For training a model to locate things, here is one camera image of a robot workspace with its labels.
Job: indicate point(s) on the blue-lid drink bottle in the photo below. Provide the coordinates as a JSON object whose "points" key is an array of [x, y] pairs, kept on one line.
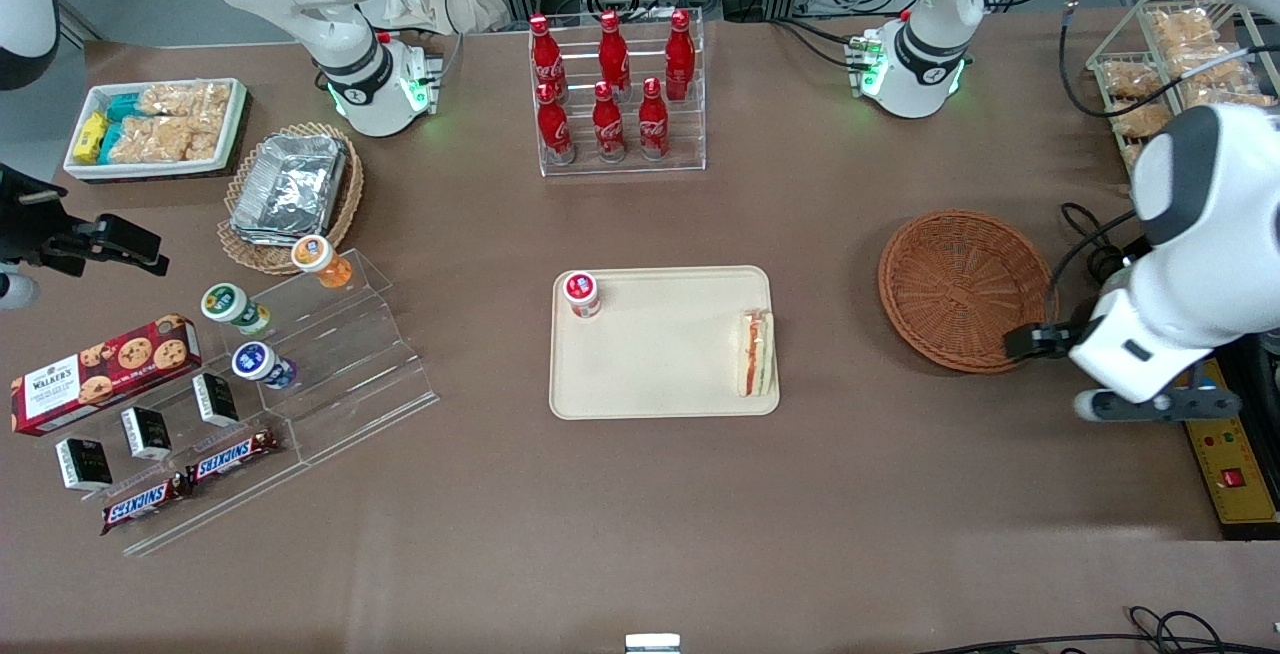
{"points": [[260, 364]]}

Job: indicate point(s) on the Snickers chocolate bar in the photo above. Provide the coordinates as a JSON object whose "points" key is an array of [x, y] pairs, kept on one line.
{"points": [[232, 456], [145, 504]]}

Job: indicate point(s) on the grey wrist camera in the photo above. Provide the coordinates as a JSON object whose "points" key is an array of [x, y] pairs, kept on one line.
{"points": [[1150, 406], [15, 291]]}

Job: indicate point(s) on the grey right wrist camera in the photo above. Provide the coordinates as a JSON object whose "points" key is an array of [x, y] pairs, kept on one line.
{"points": [[15, 291]]}

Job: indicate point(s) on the orange drink bottle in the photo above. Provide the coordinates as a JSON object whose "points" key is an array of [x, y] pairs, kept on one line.
{"points": [[322, 262]]}

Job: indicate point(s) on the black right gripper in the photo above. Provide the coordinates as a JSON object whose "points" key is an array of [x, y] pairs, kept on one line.
{"points": [[28, 230]]}

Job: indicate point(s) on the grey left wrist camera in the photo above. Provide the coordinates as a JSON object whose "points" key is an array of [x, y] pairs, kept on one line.
{"points": [[1150, 406]]}

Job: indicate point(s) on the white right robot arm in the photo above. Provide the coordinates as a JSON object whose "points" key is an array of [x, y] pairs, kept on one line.
{"points": [[330, 4]]}

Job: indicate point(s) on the light wicker basket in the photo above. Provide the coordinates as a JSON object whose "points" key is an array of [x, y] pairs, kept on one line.
{"points": [[350, 194]]}

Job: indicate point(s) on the red Walkers cookie box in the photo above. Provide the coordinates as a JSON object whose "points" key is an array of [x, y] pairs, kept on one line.
{"points": [[100, 374]]}

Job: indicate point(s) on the yellow emergency stop box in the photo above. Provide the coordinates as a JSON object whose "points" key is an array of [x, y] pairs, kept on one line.
{"points": [[1235, 474]]}

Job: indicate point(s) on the beige plastic tray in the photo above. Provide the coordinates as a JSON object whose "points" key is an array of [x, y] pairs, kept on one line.
{"points": [[660, 354]]}

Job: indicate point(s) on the white rectangular snack tray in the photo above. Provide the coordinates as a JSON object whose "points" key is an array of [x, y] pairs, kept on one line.
{"points": [[235, 119]]}

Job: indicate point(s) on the clear cracker bag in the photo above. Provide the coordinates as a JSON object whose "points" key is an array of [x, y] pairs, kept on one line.
{"points": [[1130, 80]]}

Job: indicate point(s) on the clear acrylic bottle rack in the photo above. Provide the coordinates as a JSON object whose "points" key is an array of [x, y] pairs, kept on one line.
{"points": [[690, 134]]}

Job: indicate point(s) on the triangular sandwich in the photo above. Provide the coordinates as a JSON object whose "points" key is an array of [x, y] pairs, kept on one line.
{"points": [[757, 354]]}

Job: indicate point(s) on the small black box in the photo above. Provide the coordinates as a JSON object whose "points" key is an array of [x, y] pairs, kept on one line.
{"points": [[84, 464], [146, 432], [216, 399]]}

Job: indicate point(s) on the clear acrylic stepped display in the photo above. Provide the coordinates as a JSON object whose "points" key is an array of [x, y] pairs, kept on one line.
{"points": [[350, 374]]}

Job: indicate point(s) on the brown wicker basket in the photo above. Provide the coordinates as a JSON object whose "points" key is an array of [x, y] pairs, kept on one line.
{"points": [[960, 284]]}

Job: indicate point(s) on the yellow snack pack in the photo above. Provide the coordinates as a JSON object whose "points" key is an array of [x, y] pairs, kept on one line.
{"points": [[90, 138]]}

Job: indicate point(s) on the clear rice cracker pack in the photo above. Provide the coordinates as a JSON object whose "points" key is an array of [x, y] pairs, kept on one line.
{"points": [[165, 139], [185, 99]]}

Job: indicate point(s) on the black side stand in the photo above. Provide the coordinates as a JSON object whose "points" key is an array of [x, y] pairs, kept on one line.
{"points": [[1262, 384]]}

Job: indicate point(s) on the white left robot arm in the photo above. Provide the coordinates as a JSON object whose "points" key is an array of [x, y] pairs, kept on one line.
{"points": [[1220, 234]]}

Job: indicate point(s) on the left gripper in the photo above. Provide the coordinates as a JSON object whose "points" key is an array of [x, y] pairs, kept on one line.
{"points": [[1058, 336]]}

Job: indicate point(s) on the stack of foil trays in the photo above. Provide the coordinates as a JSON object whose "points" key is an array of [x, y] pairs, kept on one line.
{"points": [[290, 184]]}

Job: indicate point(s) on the red-lid yogurt cup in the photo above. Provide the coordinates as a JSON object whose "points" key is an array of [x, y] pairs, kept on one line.
{"points": [[581, 291]]}

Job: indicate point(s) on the teal snack pack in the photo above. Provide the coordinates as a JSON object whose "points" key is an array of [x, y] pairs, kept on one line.
{"points": [[111, 142], [124, 107]]}

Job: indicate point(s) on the red cola bottle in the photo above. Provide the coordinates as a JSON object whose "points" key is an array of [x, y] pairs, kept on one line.
{"points": [[680, 56], [607, 126], [555, 126], [545, 56], [653, 122], [613, 54]]}

